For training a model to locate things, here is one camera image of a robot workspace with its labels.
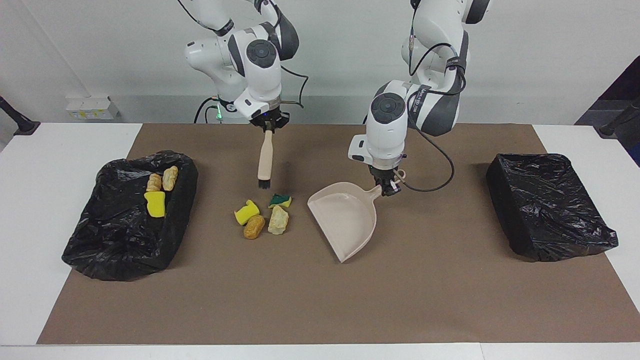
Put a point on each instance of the pale bread chunk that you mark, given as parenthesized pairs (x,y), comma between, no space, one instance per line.
(170,178)

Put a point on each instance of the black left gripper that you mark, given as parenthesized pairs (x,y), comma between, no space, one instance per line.
(382,174)

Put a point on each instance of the striped croissant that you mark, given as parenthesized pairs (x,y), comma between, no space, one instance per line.
(153,183)

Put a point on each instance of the beige plastic dustpan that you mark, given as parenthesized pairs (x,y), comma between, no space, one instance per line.
(347,220)

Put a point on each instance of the loose black bag lined bin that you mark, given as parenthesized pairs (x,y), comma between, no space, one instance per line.
(115,235)

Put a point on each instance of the brown table mat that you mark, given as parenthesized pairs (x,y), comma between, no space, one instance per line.
(320,310)

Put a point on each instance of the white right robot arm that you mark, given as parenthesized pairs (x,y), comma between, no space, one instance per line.
(260,75)

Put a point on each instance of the curved yellow sponge piece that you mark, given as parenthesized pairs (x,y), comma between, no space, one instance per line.
(246,214)

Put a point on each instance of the boxy black bag lined bin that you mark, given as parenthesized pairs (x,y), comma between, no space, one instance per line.
(550,205)

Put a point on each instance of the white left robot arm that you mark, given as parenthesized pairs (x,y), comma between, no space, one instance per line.
(385,135)

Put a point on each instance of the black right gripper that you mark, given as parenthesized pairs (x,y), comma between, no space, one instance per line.
(270,120)

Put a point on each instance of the beige hand brush black bristles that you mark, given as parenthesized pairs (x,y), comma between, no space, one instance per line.
(265,160)

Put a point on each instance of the brown bread roll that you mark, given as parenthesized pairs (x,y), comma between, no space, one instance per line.
(254,227)

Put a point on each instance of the beige bread chunk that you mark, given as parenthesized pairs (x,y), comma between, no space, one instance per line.
(278,221)

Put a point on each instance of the green and yellow sponge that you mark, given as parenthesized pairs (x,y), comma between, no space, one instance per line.
(280,201)

